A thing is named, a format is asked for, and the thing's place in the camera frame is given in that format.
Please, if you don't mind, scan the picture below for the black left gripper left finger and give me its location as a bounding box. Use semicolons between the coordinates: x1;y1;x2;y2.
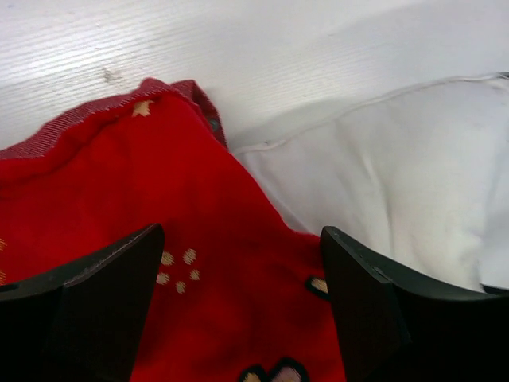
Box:
1;224;165;381

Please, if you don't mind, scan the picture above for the red printed pillowcase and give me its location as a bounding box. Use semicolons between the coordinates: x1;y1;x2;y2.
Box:
1;79;344;381

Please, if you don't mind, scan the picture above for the white pillow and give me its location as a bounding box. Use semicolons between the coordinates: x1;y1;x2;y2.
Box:
231;73;508;291

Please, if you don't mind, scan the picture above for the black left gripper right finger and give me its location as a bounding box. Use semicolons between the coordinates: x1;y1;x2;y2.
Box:
320;227;508;381

